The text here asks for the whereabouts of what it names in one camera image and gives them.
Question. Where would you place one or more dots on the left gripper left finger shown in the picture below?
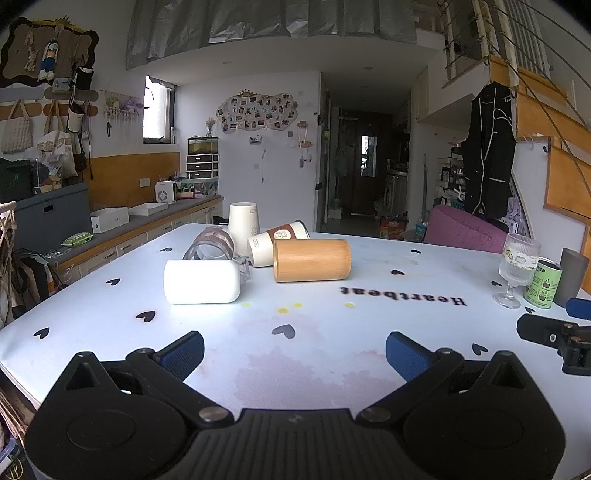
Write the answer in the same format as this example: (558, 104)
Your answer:
(177, 360)

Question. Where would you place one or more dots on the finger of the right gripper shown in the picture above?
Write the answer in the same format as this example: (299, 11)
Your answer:
(579, 308)
(570, 340)

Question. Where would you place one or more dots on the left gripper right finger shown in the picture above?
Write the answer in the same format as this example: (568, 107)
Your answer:
(411, 360)

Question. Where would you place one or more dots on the white frosted cup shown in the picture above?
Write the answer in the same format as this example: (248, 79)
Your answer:
(201, 281)

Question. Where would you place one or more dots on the grey plastic cup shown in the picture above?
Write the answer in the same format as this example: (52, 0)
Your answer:
(574, 266)

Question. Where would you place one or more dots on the brown white paper cup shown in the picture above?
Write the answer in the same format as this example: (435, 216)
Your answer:
(261, 245)

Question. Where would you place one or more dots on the wooden bamboo cup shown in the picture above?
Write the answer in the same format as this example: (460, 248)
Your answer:
(311, 260)

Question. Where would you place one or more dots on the green tin can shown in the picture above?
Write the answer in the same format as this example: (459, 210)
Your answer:
(542, 290)

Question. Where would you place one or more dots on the clear stemmed wine glass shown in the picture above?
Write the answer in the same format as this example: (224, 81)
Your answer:
(520, 256)

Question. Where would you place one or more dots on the white tablecloth with hearts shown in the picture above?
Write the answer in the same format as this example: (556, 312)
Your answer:
(296, 345)

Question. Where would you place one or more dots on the clear glass mug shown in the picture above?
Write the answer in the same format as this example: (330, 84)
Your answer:
(214, 243)

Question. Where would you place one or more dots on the purple armchair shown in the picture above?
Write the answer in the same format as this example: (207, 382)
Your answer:
(456, 228)

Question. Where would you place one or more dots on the wooden counter cabinet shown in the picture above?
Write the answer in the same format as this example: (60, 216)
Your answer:
(75, 263)

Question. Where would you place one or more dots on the white flat tray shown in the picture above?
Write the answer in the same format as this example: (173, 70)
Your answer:
(147, 209)

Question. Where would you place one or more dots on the white box on counter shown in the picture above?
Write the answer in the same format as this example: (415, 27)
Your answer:
(107, 219)

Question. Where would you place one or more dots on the white small appliance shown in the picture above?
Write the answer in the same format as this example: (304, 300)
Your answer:
(165, 192)

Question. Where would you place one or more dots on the black jacket hanging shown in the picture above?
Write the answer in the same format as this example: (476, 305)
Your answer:
(488, 152)

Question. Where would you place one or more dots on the grey storage box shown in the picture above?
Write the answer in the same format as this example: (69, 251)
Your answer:
(45, 220)

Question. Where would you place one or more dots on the drawer organizer unit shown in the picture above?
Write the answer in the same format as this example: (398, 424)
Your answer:
(202, 159)

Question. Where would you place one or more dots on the photo collage wall board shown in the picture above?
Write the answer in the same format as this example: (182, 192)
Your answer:
(250, 111)

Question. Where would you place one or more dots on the cartoon felt wall board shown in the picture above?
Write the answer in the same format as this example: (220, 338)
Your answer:
(39, 51)

